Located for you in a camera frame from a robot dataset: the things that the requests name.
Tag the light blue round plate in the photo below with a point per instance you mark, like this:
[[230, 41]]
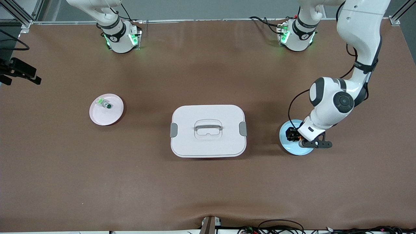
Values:
[[287, 146]]

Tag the orange push button switch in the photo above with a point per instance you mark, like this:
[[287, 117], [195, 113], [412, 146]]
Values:
[[299, 139]]

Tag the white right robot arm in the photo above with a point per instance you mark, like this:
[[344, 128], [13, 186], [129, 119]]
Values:
[[120, 42]]

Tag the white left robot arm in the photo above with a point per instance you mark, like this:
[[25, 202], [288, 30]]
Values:
[[360, 26]]

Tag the aluminium camera post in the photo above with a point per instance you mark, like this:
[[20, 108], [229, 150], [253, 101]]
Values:
[[208, 226]]

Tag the silver table edge rail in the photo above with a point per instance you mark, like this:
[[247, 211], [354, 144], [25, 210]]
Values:
[[195, 20]]

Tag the aluminium frame strut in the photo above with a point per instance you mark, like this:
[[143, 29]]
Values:
[[399, 13], [22, 18]]

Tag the white lidded storage box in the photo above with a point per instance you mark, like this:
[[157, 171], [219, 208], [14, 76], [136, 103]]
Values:
[[208, 146]]

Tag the green push button switch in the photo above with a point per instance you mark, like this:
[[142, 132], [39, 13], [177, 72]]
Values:
[[104, 103]]

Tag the brown table mat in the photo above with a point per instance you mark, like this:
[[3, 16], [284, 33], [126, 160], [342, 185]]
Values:
[[208, 188]]

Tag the pale pink round plate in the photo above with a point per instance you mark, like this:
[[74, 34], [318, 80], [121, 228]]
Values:
[[112, 115]]

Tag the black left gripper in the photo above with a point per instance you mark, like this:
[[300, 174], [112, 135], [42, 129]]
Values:
[[292, 133]]

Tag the grey box latch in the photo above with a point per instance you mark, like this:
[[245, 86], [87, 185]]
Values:
[[174, 130], [243, 129]]

